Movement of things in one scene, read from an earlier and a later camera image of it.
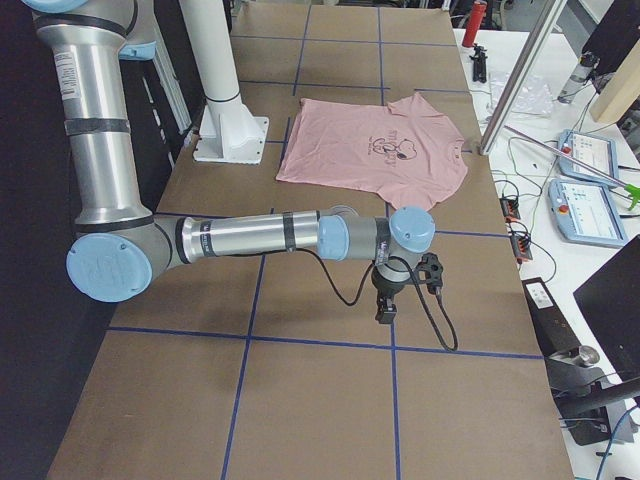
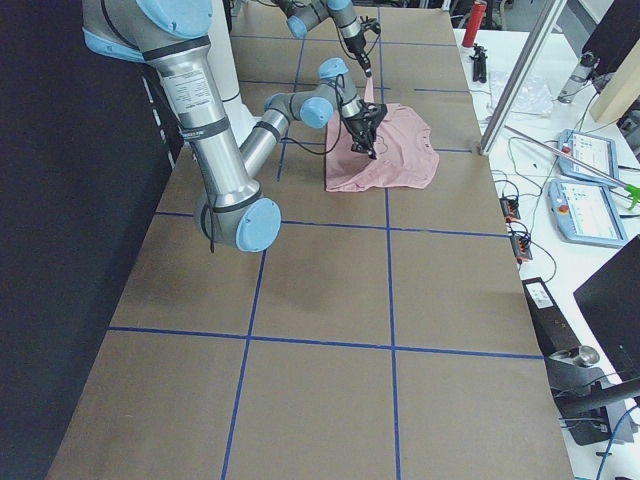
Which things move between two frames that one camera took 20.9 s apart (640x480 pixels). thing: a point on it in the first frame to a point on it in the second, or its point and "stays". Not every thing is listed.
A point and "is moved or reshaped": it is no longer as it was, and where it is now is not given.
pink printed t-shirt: x=405 y=151 is moved or reshaped
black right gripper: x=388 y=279 to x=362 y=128
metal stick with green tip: x=633 y=193 stays
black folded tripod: x=479 y=73 stays
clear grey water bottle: x=584 y=67 stays
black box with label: x=553 y=331 stays
